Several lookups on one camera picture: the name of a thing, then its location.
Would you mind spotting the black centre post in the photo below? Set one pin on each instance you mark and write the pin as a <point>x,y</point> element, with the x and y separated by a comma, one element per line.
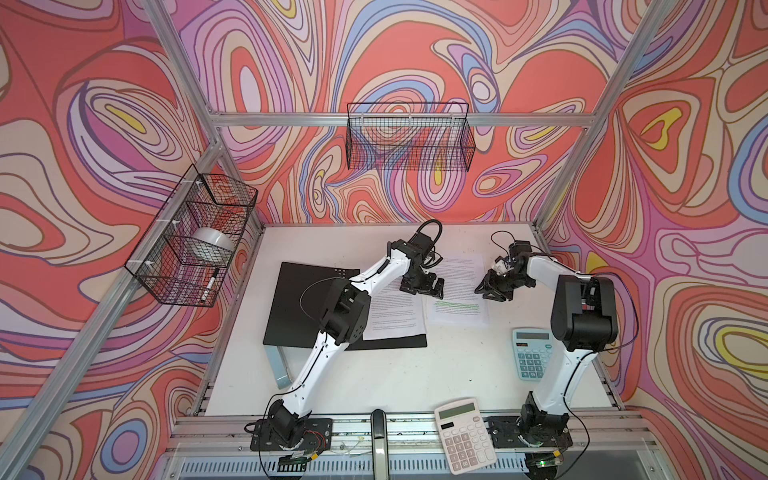
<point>380,446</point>

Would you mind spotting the black white marker pen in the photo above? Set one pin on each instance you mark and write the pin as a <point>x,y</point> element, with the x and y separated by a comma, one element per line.
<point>209,287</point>

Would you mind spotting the black wire basket wall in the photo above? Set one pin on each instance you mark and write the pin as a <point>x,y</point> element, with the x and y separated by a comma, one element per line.
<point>409,136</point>
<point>172,266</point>

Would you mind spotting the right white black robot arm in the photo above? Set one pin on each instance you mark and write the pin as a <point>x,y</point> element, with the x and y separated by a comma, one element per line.
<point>583,323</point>

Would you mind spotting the teal calculator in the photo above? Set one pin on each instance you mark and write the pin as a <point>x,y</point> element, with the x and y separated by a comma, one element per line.
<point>533,349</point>

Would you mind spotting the blue clip folder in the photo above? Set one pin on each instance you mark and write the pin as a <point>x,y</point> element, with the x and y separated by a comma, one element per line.
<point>297,304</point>

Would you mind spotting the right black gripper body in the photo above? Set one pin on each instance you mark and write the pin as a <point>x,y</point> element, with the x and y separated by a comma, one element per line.
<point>503,285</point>

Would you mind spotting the printed paper sheet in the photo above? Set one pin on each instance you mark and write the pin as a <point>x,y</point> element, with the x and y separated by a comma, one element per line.
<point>394,314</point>
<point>461,275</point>

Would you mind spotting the white desktop calculator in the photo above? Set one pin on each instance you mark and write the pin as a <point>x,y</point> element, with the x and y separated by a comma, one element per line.
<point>464,437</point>

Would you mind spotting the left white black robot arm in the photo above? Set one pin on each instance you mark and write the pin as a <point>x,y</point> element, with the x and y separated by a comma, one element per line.
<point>343,319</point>

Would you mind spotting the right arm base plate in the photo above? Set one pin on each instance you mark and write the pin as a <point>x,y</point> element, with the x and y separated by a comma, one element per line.
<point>537,432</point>

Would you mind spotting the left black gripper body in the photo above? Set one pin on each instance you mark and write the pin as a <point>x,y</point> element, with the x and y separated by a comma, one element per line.
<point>423,283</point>

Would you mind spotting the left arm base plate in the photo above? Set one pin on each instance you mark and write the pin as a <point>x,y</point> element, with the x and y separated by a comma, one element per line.
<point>312,435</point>

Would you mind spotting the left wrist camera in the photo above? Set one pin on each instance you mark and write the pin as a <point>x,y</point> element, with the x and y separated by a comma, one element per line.
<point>422,243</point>

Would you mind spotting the black wire basket left wall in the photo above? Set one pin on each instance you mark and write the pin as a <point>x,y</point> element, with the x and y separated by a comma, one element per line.
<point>172,266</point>

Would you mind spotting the black wire basket back wall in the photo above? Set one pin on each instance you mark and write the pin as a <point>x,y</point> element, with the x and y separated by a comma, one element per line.
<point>409,136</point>

